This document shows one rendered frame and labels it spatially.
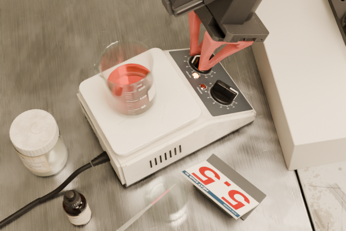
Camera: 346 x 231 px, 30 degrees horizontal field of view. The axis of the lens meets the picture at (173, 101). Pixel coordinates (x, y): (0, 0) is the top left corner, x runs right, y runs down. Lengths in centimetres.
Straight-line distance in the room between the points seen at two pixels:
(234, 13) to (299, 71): 13
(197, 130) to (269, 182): 12
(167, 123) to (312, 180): 21
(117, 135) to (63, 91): 18
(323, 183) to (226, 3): 27
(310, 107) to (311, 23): 13
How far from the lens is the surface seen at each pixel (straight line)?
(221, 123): 82
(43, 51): 98
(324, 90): 83
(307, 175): 85
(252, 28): 79
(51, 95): 93
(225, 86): 83
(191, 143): 82
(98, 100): 81
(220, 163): 85
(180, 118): 78
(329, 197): 85
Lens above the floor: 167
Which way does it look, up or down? 59 degrees down
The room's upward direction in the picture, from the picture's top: 6 degrees counter-clockwise
